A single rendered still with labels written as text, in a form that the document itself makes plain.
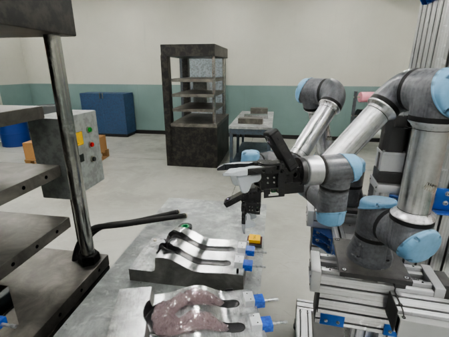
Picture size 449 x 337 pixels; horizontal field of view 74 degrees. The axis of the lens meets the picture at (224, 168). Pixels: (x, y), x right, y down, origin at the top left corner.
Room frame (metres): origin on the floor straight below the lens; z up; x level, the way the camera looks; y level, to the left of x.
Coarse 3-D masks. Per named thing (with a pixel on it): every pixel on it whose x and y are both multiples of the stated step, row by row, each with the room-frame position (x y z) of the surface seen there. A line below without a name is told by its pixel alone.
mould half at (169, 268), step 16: (160, 240) 1.32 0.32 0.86; (176, 240) 1.20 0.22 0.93; (208, 240) 1.28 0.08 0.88; (224, 240) 1.28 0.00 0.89; (240, 240) 1.27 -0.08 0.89; (144, 256) 1.18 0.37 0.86; (160, 256) 1.08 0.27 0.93; (176, 256) 1.09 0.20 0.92; (208, 256) 1.15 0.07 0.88; (224, 256) 1.14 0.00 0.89; (144, 272) 1.08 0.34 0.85; (160, 272) 1.07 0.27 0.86; (176, 272) 1.06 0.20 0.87; (192, 272) 1.05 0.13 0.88; (208, 272) 1.04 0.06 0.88; (224, 272) 1.03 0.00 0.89; (240, 272) 1.03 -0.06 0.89; (224, 288) 1.02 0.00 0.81; (240, 288) 1.01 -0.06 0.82
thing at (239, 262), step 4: (236, 256) 1.10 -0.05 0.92; (240, 256) 1.10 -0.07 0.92; (236, 260) 1.07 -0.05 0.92; (240, 260) 1.07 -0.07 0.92; (244, 260) 1.09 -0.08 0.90; (248, 260) 1.09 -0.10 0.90; (252, 260) 1.09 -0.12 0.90; (236, 264) 1.06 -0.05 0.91; (240, 264) 1.06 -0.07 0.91; (244, 264) 1.06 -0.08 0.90; (248, 264) 1.06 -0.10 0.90; (252, 264) 1.06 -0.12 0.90; (248, 268) 1.05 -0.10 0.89; (252, 268) 1.05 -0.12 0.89
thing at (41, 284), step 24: (24, 264) 1.23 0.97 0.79; (48, 264) 1.23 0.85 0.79; (72, 264) 1.23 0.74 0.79; (96, 264) 1.23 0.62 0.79; (24, 288) 1.06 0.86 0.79; (48, 288) 1.06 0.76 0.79; (72, 288) 1.06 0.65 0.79; (24, 312) 0.92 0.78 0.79; (48, 312) 0.92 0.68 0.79; (24, 336) 0.81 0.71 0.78
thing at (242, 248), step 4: (240, 244) 1.19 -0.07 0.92; (244, 244) 1.19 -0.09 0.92; (240, 248) 1.17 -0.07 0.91; (244, 248) 1.16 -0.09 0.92; (248, 248) 1.18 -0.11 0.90; (252, 248) 1.18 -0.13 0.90; (240, 252) 1.17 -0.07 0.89; (244, 252) 1.16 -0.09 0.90; (248, 252) 1.16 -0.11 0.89; (252, 252) 1.16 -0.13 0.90; (256, 252) 1.17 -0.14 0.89; (260, 252) 1.17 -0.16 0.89; (264, 252) 1.17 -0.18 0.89
